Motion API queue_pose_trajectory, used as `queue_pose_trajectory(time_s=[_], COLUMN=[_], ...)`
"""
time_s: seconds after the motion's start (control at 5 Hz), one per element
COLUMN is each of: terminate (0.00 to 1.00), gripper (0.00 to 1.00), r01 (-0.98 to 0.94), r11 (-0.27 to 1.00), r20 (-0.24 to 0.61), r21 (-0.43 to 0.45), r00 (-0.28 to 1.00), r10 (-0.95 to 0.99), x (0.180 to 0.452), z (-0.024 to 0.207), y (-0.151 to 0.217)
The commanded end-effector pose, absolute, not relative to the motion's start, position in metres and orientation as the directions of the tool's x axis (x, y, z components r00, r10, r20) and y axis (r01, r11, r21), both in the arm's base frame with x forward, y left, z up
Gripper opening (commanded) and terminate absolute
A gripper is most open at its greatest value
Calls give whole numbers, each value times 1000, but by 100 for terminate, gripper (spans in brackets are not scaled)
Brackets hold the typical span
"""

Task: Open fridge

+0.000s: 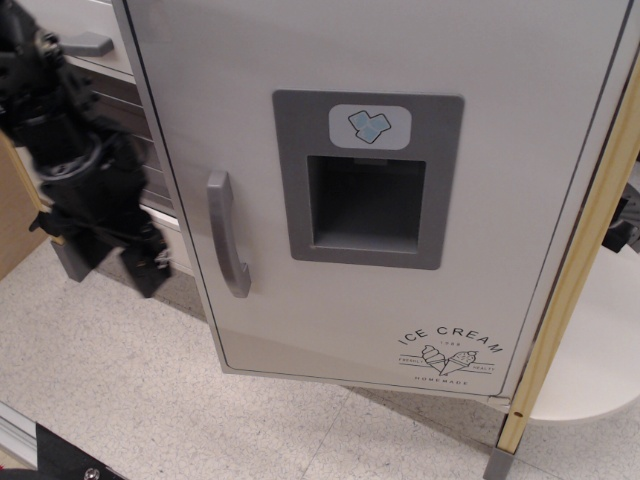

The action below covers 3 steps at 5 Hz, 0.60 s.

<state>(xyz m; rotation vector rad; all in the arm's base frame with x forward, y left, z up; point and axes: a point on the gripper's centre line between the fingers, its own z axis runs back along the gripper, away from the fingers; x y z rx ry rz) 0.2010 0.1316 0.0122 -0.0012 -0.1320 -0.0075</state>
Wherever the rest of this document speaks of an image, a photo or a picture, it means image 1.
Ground wooden side panel left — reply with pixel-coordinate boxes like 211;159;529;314
1;134;44;279

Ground light wooden corner post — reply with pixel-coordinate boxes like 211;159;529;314
496;63;639;454

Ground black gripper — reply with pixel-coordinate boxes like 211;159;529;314
41;164;172;297

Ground black clamp at right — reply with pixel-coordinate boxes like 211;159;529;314
602;183;639;253

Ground grey right foot cap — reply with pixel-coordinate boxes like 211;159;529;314
483;447;515;480

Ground white oven door with window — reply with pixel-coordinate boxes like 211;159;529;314
70;65;192;275

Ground grey ice dispenser panel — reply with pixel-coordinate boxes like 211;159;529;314
272;89;465;270

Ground aluminium rail profile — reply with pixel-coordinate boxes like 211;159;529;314
1;403;38;468

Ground white toy kitchen cabinet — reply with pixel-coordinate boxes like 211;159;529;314
74;0;640;406

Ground white round table base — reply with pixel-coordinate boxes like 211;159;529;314
530;246;639;424

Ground grey fridge door handle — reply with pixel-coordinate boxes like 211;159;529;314
206;170;251;298

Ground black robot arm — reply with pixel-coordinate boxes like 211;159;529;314
1;1;172;298

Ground black clamp knob left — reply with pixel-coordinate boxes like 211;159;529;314
28;211;61;237

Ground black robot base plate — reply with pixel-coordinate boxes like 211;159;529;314
36;423;125;480

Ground white toy fridge door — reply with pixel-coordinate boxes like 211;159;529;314
110;0;632;399

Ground grey oven door handle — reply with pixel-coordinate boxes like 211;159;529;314
59;32;114;58

